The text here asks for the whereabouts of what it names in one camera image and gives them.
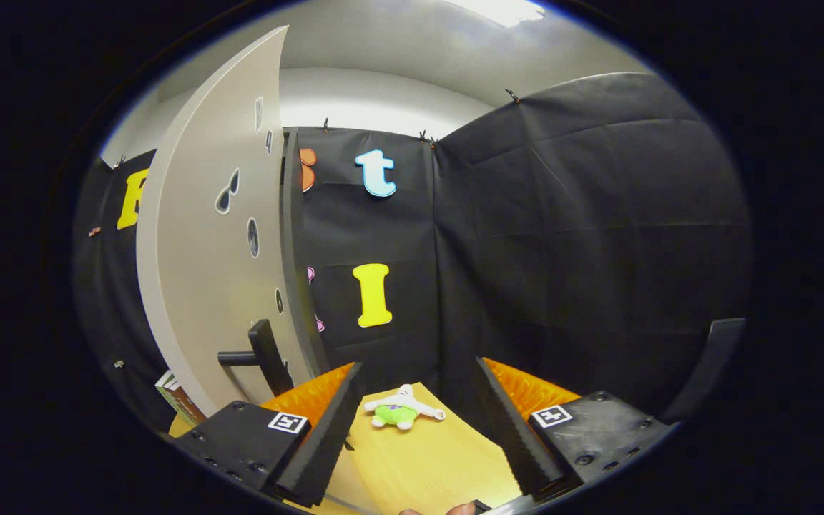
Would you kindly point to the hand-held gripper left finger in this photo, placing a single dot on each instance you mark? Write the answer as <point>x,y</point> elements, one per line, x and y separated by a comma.
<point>322,440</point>

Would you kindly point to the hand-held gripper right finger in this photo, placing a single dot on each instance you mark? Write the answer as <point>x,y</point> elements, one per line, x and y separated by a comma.
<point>512,429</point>

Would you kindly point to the beige cabinet door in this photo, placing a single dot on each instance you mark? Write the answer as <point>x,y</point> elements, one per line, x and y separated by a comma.
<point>190,286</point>

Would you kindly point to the white green plush toy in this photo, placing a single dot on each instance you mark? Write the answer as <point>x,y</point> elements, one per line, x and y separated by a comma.
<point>401,413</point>

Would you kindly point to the black backdrop cloth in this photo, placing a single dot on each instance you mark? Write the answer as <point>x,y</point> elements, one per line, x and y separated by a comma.
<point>562,250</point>

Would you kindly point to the grey cabinet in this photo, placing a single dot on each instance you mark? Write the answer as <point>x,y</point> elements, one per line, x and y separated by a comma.
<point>297,250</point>

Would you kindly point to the dark curved object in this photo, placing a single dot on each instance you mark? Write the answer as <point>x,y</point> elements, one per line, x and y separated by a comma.
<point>712,365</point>

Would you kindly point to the long ceiling light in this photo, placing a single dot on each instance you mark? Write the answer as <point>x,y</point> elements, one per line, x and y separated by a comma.
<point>501,11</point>

